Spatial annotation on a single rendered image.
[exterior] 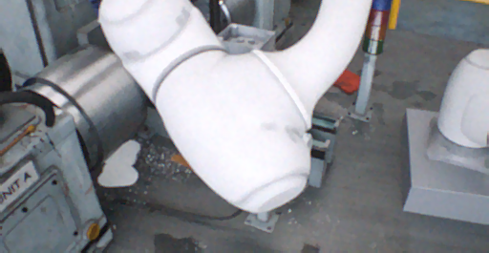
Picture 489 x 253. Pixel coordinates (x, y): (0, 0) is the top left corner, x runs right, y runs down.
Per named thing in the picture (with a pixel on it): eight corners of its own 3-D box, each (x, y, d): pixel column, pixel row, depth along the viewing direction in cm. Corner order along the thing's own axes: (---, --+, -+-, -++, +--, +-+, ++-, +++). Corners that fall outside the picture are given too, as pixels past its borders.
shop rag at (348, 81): (317, 76, 151) (317, 73, 150) (337, 66, 157) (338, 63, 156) (350, 94, 142) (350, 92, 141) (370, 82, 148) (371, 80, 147)
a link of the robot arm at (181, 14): (133, 60, 58) (178, 129, 52) (68, -3, 44) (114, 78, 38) (194, 13, 58) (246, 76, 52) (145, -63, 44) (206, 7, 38)
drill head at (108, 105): (-11, 193, 89) (-55, 104, 74) (91, 109, 115) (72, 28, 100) (65, 236, 80) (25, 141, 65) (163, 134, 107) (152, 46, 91)
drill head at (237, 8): (152, 61, 137) (143, -11, 121) (212, 15, 166) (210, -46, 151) (219, 77, 128) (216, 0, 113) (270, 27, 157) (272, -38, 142)
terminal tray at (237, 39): (213, 66, 102) (211, 39, 98) (232, 48, 110) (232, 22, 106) (258, 76, 98) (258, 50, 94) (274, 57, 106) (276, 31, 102)
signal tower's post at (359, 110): (345, 116, 131) (366, -11, 106) (350, 103, 137) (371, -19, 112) (369, 123, 129) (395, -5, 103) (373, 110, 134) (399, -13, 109)
